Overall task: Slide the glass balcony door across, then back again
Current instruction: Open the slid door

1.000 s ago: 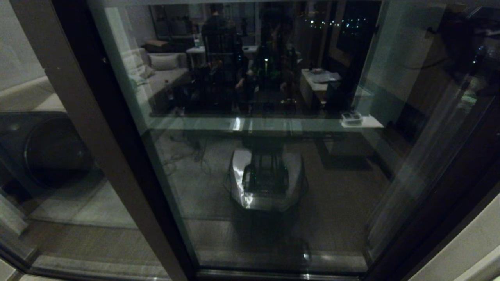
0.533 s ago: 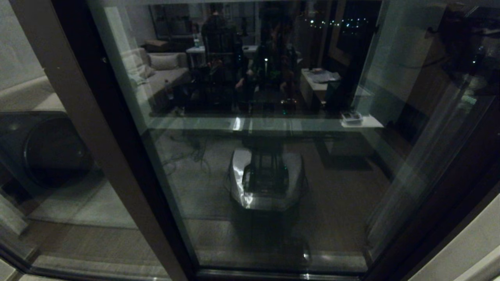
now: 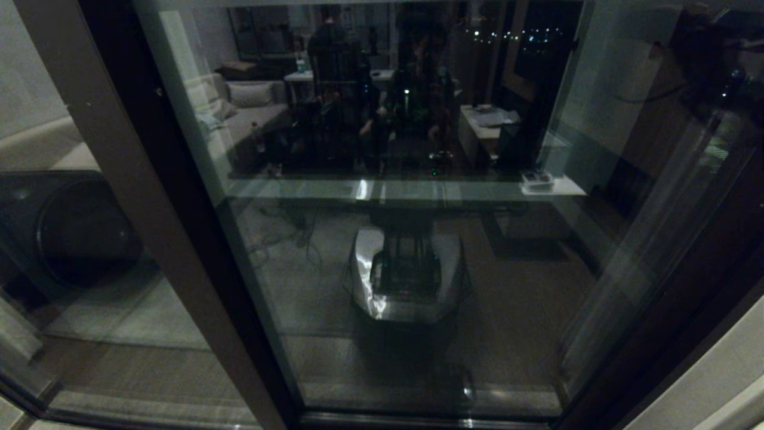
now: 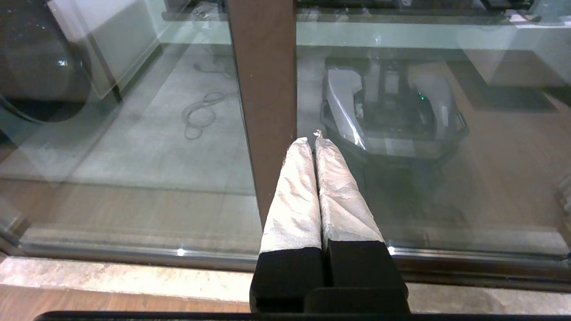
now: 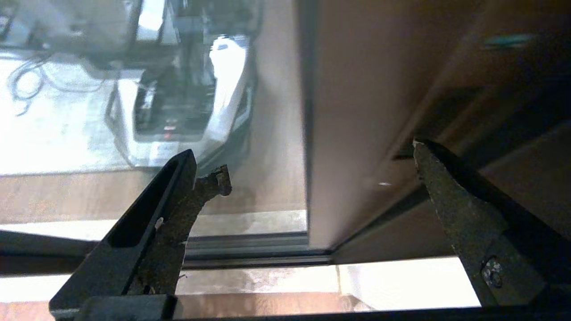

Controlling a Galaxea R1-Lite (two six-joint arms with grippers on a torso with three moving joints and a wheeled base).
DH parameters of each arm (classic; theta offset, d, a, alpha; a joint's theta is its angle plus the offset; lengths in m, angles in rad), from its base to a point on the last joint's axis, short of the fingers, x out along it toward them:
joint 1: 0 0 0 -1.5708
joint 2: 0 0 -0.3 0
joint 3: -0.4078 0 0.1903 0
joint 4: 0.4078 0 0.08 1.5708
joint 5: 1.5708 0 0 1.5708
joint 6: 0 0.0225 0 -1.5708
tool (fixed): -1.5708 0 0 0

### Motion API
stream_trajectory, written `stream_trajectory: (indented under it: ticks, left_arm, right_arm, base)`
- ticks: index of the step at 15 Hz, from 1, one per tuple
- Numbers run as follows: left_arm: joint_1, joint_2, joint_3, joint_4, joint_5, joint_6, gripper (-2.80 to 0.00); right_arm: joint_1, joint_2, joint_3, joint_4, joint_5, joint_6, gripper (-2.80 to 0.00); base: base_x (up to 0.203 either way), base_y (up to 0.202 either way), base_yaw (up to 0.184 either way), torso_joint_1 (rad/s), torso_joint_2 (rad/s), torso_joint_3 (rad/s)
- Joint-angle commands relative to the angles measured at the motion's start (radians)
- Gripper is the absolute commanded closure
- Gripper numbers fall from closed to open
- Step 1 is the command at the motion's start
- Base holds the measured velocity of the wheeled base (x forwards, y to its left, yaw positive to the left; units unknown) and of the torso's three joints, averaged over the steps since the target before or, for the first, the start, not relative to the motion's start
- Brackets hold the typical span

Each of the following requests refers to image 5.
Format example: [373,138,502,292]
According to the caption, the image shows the brown framed sliding glass door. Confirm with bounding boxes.
[0,0,571,270]

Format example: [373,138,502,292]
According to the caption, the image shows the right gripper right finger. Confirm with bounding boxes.
[413,138,571,308]

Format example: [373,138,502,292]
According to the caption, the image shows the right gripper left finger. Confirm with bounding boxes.
[49,149,232,320]

